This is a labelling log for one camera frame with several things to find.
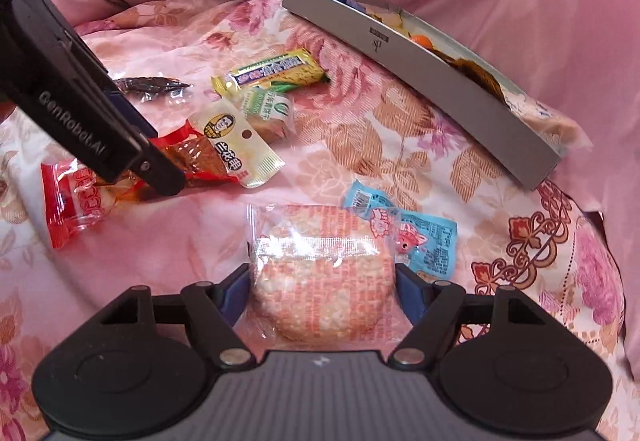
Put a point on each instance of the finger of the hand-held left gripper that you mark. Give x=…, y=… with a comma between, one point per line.
x=117, y=100
x=160, y=171

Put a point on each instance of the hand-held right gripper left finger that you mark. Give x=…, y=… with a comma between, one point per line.
x=234, y=298

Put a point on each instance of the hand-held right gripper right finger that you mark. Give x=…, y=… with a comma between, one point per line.
x=407, y=296

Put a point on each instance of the dark brown snack packet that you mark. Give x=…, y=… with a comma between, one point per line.
x=150, y=85

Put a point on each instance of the blue cartoon snack packet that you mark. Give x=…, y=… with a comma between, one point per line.
x=425, y=233

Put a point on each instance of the cream face print snack packet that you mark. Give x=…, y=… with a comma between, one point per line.
x=230, y=136

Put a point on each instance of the round rice cracker packet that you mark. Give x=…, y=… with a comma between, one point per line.
x=320, y=281

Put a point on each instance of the red clear snack packet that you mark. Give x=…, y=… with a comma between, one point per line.
x=75, y=201

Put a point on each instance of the green white cake packet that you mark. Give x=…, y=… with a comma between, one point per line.
x=267, y=116

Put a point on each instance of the yellow snack bar packet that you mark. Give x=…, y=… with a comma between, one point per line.
x=272, y=71

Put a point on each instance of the grey shallow box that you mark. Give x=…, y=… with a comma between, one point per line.
x=450, y=96

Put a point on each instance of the small orange round snack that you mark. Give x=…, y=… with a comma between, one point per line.
x=422, y=41

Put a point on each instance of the floral bedsheet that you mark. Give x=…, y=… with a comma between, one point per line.
x=350, y=146

